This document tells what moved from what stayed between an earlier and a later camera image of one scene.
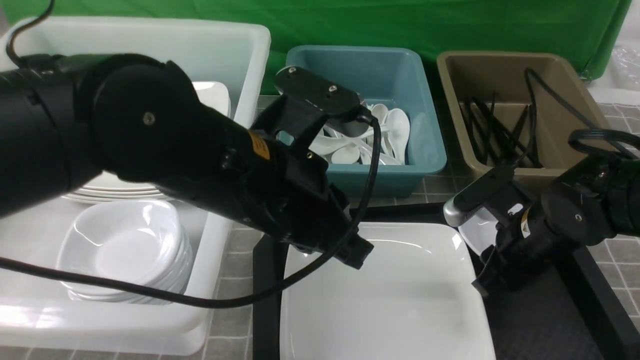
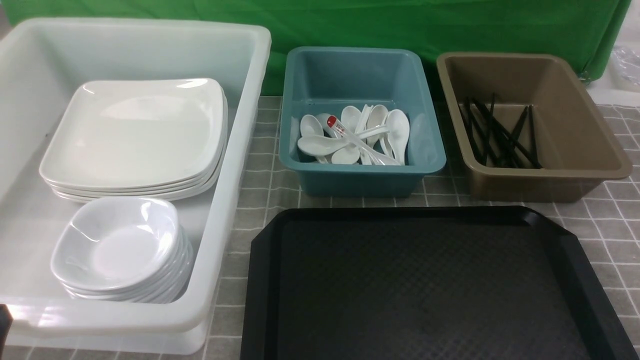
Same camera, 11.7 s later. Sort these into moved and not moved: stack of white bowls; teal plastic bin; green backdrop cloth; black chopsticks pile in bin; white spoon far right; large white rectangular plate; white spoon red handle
Moved: large white rectangular plate; white spoon red handle
Not moved: black chopsticks pile in bin; green backdrop cloth; white spoon far right; teal plastic bin; stack of white bowls
